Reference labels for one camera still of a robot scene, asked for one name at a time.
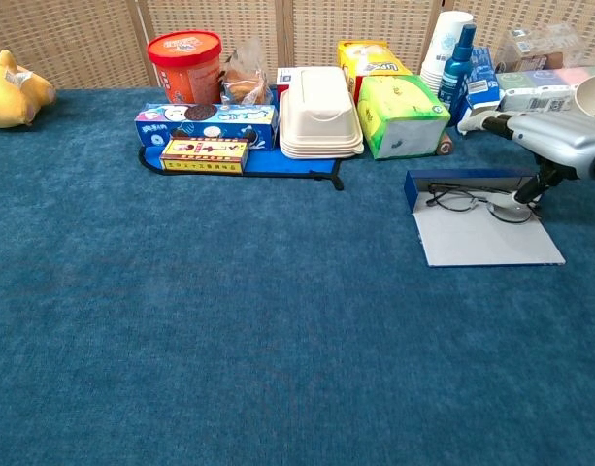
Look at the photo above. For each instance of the small yellow red box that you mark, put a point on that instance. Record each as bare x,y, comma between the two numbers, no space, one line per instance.
205,155

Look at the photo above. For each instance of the blue folding glasses case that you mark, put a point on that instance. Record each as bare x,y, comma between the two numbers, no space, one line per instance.
481,242

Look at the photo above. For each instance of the yellow snack box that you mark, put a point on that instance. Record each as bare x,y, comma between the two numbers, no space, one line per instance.
370,58

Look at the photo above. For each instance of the yellow plush toy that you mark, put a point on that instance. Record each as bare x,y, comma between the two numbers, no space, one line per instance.
10,97

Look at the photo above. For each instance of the blue spray bottle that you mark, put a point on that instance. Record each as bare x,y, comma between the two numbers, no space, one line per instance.
454,73

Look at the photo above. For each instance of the stack of white paper cups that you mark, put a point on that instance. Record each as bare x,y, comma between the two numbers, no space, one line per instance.
442,43

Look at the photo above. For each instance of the green tissue pack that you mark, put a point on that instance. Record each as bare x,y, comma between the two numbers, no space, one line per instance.
399,107

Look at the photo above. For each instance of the small white red box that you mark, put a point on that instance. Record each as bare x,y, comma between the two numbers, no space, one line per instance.
285,80

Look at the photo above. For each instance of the clear bag brown sweets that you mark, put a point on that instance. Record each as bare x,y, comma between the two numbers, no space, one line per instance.
530,62

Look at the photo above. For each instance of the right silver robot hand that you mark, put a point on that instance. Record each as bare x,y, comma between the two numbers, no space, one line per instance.
559,136

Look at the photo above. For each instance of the brown wooden stick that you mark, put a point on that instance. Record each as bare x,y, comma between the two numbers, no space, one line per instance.
445,145

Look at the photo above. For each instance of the blue cookie box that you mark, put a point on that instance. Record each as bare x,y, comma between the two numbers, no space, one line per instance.
229,121

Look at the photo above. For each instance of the clear bag of pastries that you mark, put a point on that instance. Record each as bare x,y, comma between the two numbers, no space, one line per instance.
243,87

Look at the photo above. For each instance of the clear package brown pad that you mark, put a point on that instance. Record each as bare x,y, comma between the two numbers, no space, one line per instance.
573,48

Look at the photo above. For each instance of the rattan folding screen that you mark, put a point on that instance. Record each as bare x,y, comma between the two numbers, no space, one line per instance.
83,39

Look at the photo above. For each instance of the beige bowl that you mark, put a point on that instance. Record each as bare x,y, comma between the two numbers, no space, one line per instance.
590,94

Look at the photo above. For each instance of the red snack tub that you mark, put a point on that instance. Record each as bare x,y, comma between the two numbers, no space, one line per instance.
185,63

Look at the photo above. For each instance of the blue table carpet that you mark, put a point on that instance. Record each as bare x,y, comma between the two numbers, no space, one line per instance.
180,291

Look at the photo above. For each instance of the blue white carton box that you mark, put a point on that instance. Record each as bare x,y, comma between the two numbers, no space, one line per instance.
481,82

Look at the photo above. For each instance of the beige clamshell food container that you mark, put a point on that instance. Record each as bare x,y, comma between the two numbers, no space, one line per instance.
321,111

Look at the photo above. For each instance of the wire-frame eyeglasses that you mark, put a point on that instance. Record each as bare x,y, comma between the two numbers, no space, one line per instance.
454,200

